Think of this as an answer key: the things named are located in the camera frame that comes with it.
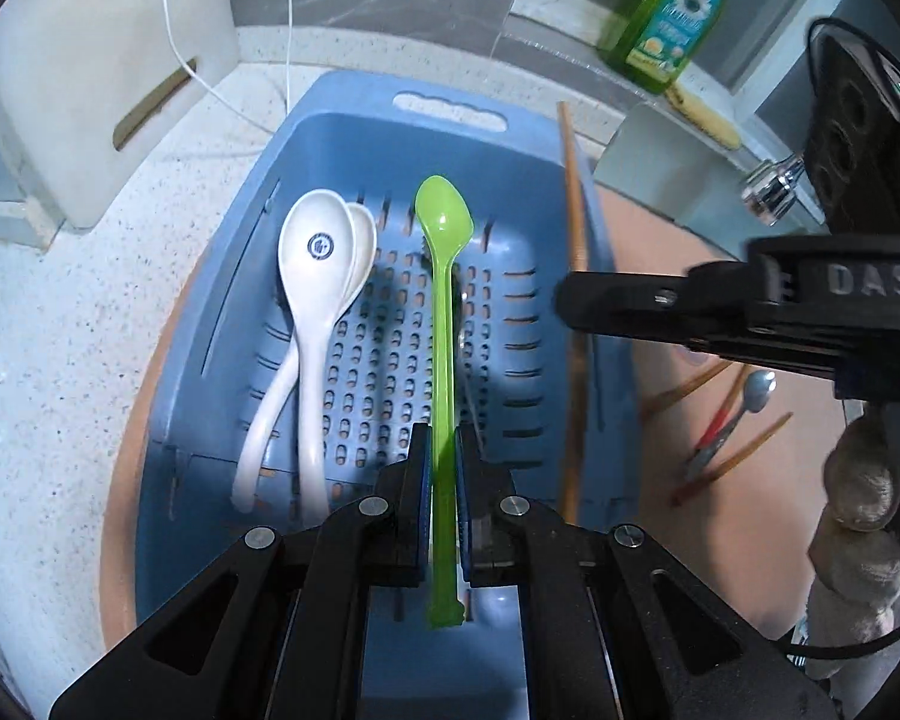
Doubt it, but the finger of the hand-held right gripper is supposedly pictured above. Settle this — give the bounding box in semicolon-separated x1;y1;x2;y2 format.
553;261;758;350

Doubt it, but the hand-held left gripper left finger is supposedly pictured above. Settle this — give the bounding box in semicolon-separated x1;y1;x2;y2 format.
49;422;432;720

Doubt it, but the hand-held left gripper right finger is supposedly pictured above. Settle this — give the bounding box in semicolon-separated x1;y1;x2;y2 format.
454;426;845;720

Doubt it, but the brown wooden chopstick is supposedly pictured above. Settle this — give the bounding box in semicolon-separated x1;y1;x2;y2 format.
556;101;593;526
670;411;794;505
640;360;734;415

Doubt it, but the metal spoon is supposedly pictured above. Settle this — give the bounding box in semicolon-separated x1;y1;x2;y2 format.
682;370;779;482

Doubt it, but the green plastic spoon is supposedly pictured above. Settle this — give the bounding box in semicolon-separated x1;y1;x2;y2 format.
414;175;475;629

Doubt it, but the plain white ceramic spoon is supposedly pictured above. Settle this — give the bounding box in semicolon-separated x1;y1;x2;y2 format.
231;202;377;515

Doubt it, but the white ceramic spoon with logo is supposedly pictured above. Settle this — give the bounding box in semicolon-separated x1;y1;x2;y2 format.
279;190;353;526

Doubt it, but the blue plastic basket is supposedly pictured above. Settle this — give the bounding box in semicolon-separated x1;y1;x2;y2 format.
131;71;642;720

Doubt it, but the person's right hand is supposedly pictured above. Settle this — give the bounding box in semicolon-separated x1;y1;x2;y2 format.
806;399;900;642

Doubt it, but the chrome faucet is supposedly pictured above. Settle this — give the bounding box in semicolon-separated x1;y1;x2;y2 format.
741;152;809;224

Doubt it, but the grey splash guard panel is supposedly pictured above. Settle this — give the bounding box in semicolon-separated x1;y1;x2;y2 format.
592;103;728;222

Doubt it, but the peach mat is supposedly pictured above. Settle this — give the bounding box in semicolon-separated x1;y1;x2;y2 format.
99;187;852;661

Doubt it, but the yellow scrub sponge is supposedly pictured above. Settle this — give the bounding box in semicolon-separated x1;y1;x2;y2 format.
664;82;743;152

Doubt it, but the green dish soap bottle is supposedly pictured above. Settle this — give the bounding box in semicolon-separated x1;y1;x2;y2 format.
596;0;732;97

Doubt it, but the white cutting board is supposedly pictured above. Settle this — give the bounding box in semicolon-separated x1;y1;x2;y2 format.
0;0;242;232

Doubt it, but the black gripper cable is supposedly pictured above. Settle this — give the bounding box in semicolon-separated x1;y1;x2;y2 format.
784;611;900;665

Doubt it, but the thin white cable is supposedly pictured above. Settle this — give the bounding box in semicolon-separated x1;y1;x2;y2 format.
161;0;290;140

